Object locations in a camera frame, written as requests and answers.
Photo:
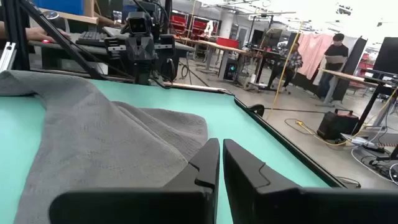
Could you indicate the black table frame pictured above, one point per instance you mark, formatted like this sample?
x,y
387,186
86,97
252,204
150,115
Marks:
x,y
282,140

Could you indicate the red plastic bin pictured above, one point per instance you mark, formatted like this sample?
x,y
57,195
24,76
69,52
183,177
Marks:
x,y
228,42

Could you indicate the teal table mat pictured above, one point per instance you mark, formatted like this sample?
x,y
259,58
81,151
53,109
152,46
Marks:
x,y
233,118

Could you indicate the wooden desk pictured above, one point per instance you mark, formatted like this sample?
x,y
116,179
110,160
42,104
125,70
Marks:
x,y
342,75

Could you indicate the grey desk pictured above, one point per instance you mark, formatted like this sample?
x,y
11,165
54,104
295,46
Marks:
x,y
93,49

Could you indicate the white power strip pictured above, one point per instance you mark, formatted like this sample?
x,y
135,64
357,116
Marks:
x,y
360,140

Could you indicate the black table clamp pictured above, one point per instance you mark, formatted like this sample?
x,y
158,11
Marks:
x,y
257,109

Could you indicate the person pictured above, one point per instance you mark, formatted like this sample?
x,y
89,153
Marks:
x,y
293,62
335,53

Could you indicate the silver aluminium extrusion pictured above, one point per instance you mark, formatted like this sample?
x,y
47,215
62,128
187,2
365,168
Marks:
x,y
7,57

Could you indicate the black partition panel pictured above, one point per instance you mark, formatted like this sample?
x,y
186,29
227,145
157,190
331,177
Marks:
x,y
357,62

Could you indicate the black diagonal frame strut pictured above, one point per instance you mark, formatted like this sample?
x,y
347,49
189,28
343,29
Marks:
x,y
62,40

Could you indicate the black keyboard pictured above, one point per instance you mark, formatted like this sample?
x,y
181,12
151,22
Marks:
x,y
91,39

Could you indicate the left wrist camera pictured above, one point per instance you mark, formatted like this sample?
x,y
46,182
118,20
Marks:
x,y
138,24

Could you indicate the red storage rack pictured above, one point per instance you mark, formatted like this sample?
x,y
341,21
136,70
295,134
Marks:
x,y
199,27
178,23

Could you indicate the black lit computer tower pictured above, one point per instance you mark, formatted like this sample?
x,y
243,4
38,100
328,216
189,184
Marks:
x,y
231,70

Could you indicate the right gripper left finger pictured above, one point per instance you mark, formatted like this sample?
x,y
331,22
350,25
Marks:
x,y
140,208

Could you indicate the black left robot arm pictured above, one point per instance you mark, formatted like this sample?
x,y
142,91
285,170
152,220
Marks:
x,y
143,73

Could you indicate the person's hand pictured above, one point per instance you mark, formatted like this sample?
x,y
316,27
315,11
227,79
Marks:
x,y
40,33

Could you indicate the long wooden table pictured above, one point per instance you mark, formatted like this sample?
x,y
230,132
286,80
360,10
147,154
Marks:
x,y
202,42

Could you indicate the pink hanging cloth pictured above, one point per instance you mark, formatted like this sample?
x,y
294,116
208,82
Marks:
x,y
312,53

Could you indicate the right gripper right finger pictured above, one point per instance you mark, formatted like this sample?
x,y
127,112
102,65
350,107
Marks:
x,y
280,205

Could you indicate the black vertical frame post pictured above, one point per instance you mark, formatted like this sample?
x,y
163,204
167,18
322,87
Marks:
x,y
20,46

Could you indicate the computer mouse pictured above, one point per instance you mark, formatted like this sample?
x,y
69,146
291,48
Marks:
x,y
46,41

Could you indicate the grey knitted towel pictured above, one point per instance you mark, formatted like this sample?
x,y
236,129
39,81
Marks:
x,y
93,140

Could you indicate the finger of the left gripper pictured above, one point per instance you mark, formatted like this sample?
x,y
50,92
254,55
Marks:
x,y
149,46
133,46

